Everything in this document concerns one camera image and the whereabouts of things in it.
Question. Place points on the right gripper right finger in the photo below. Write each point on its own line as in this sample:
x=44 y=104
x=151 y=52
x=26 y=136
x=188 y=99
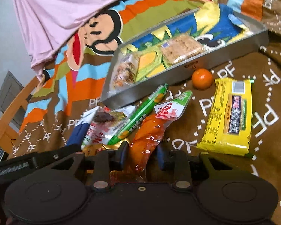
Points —
x=177 y=164

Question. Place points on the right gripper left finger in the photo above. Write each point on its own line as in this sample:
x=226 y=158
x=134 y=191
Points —
x=106 y=161

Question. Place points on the gold foil snack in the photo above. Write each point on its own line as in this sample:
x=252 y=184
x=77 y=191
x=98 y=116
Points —
x=92 y=149

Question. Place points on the white green vegetable snack bag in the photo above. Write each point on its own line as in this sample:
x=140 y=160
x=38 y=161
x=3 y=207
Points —
x=105 y=124

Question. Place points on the blue white snack bar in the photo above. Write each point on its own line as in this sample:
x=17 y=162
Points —
x=82 y=127

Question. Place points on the orange chicken foot pack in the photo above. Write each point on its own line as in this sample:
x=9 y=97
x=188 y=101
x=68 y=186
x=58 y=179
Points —
x=152 y=131

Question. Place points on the yellow snack pack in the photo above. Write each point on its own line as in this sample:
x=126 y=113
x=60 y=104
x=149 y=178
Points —
x=228 y=129

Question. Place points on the green sausage stick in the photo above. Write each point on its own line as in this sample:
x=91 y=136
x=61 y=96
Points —
x=139 y=115

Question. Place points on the small orange mandarin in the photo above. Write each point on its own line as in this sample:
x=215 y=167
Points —
x=202 y=79

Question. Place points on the nut bar clear wrapper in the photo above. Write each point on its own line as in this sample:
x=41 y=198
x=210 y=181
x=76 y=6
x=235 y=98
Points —
x=124 y=72

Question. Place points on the rice cracker clear pack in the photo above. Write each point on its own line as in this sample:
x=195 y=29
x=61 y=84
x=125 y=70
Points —
x=180 y=48

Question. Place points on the brown monkey print blanket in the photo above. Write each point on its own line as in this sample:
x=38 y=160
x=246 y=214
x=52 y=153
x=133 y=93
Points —
x=56 y=107

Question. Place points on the metal tray with dinosaur cloth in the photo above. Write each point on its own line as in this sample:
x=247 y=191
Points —
x=224 y=33

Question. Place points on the pink bed sheet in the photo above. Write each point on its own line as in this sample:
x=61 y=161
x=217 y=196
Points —
x=47 y=24

